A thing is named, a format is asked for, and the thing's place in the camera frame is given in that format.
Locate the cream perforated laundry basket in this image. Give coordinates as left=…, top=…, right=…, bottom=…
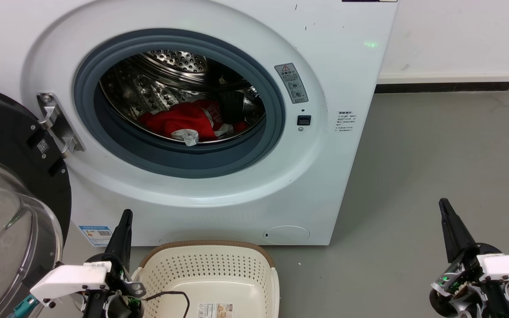
left=131, top=240, right=280, bottom=318

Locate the silver metal door hinge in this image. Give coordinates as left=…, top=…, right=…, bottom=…
left=37, top=92, right=86, bottom=159

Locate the teal cable connector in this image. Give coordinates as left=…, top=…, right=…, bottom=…
left=9, top=297, right=38, bottom=318

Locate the blue and white energy label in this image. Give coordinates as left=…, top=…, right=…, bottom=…
left=78, top=225, right=114, bottom=247

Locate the round white filter cover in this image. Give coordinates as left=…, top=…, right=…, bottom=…
left=263, top=225, right=311, bottom=245

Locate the small white text sticker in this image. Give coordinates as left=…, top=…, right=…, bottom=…
left=335, top=110, right=357, bottom=133

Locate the white front-load washing machine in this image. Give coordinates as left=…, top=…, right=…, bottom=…
left=0, top=0, right=399, bottom=246

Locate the white printed label card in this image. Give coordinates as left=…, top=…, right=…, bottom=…
left=198, top=303, right=234, bottom=318

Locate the thin black cable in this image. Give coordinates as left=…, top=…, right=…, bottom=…
left=142, top=290, right=191, bottom=318

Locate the grey rubber door gasket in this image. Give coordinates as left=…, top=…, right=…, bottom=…
left=74, top=29, right=286, bottom=179

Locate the stainless steel washing machine drum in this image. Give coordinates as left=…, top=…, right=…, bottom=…
left=99, top=49, right=267, bottom=144

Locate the white wall baseboard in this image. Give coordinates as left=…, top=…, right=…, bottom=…
left=375, top=71, right=509, bottom=94

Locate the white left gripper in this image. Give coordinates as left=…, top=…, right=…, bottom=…
left=30, top=210, right=145, bottom=310

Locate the red and white basketball jersey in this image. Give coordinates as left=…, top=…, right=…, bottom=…
left=138, top=99, right=250, bottom=146

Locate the grey warning sticker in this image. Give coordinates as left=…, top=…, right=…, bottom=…
left=274, top=63, right=309, bottom=104

